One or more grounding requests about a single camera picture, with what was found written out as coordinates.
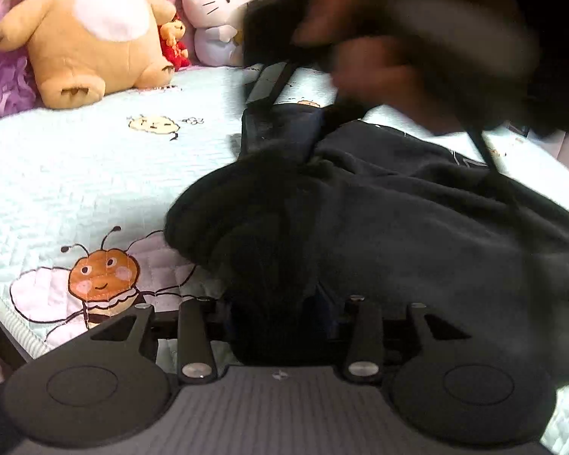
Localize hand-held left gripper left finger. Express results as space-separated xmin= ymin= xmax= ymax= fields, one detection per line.
xmin=90 ymin=297 xmax=231 ymax=384

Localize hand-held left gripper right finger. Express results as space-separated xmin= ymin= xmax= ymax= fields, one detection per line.
xmin=342 ymin=294 xmax=472 ymax=384

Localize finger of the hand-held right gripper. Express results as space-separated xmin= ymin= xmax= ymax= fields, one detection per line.
xmin=244 ymin=61 xmax=297 ymax=111
xmin=321 ymin=96 xmax=367 ymax=134

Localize black printed sweatshirt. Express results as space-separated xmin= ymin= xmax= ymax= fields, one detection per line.
xmin=163 ymin=104 xmax=569 ymax=384

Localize person's right hand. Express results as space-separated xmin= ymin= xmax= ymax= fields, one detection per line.
xmin=293 ymin=0 xmax=476 ymax=136

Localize white cat plush toy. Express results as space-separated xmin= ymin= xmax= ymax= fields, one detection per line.
xmin=182 ymin=0 xmax=257 ymax=68

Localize small red plush toy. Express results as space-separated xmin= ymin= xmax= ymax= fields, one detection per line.
xmin=158 ymin=14 xmax=191 ymax=72

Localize yellow bear plush toy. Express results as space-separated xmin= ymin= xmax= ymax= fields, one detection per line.
xmin=0 ymin=0 xmax=177 ymax=111

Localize mint green bee-print quilt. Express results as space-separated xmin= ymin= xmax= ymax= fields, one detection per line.
xmin=0 ymin=64 xmax=569 ymax=455

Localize pink fluffy pillow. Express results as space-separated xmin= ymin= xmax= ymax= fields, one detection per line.
xmin=0 ymin=0 xmax=187 ymax=127

